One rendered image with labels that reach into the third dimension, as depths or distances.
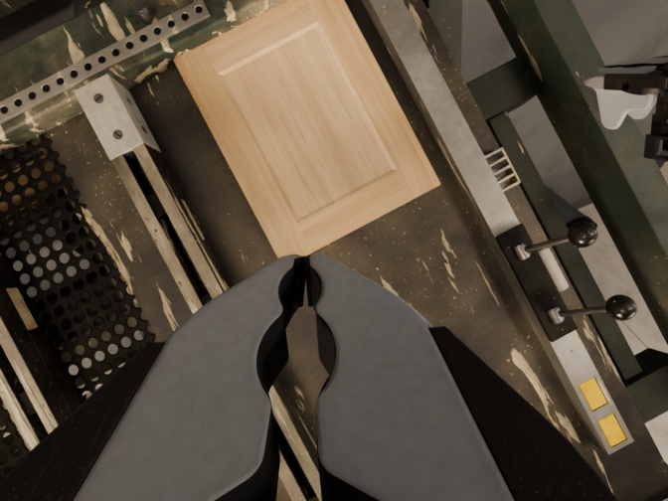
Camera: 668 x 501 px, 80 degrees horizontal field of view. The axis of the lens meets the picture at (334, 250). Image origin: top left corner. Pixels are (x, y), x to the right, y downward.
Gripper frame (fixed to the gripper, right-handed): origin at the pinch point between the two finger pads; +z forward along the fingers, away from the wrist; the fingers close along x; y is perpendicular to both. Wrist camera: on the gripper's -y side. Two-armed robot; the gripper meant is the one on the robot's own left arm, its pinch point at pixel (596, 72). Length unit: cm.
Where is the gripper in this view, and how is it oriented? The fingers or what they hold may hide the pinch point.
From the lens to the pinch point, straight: 56.1
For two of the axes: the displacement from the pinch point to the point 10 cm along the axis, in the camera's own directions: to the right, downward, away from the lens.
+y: 2.5, 8.6, 4.5
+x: 9.2, -3.6, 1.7
